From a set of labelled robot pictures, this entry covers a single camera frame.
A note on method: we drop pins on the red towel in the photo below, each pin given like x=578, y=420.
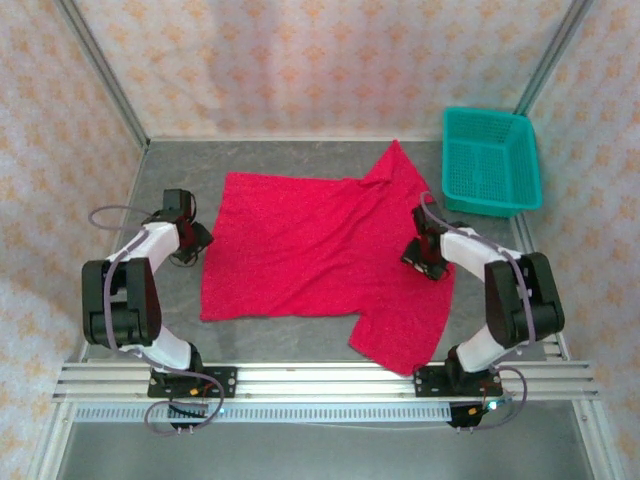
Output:
x=300, y=250

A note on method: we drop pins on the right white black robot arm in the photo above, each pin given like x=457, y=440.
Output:
x=525, y=300

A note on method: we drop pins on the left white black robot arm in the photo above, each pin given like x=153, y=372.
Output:
x=120, y=300

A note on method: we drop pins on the teal plastic basket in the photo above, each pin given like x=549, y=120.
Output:
x=490, y=160

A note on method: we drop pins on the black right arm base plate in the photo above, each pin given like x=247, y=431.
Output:
x=430, y=387

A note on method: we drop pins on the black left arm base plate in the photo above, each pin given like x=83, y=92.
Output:
x=225, y=382

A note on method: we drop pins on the aluminium frame post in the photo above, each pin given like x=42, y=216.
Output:
x=105, y=75
x=550, y=55

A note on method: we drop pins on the aluminium mounting rail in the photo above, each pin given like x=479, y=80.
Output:
x=325, y=382

